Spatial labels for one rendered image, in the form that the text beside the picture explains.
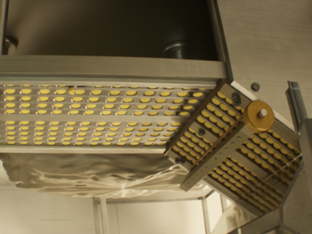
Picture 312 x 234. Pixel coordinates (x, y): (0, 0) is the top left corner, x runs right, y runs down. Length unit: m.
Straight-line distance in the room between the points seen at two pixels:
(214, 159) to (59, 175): 0.24
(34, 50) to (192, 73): 0.30
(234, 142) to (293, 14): 0.18
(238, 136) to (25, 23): 0.32
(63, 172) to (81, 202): 3.66
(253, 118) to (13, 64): 0.24
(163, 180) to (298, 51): 0.32
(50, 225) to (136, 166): 3.59
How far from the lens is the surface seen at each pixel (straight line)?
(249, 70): 0.54
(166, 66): 0.52
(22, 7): 0.65
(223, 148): 0.57
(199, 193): 4.34
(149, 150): 0.70
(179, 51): 0.75
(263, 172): 0.63
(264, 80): 0.54
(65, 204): 4.36
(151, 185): 0.79
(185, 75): 0.52
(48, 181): 0.76
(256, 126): 0.50
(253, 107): 0.51
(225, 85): 0.53
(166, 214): 4.51
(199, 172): 0.65
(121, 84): 0.51
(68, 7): 0.65
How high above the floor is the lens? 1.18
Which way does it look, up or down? 23 degrees down
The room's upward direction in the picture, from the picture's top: 174 degrees clockwise
